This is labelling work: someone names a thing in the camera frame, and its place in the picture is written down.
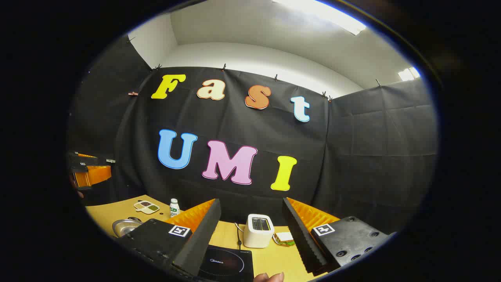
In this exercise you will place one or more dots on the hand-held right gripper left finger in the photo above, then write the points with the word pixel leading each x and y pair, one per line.
pixel 203 235

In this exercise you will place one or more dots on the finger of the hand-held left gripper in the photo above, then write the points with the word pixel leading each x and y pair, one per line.
pixel 96 174
pixel 78 162

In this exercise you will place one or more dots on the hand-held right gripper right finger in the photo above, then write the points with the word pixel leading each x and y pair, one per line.
pixel 299 235

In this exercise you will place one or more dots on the black induction cooktop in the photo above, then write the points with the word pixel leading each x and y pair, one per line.
pixel 225 262

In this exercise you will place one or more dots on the sandwich with green lettuce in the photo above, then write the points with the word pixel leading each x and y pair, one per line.
pixel 283 237

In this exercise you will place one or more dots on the white drink bottle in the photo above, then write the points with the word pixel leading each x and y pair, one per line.
pixel 174 209

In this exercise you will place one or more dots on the white toaster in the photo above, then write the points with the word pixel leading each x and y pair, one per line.
pixel 256 237

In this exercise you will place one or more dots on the white divided bean dish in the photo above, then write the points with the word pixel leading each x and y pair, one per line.
pixel 146 206

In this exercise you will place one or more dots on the small ceiling light panel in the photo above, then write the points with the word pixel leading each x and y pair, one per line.
pixel 409 74

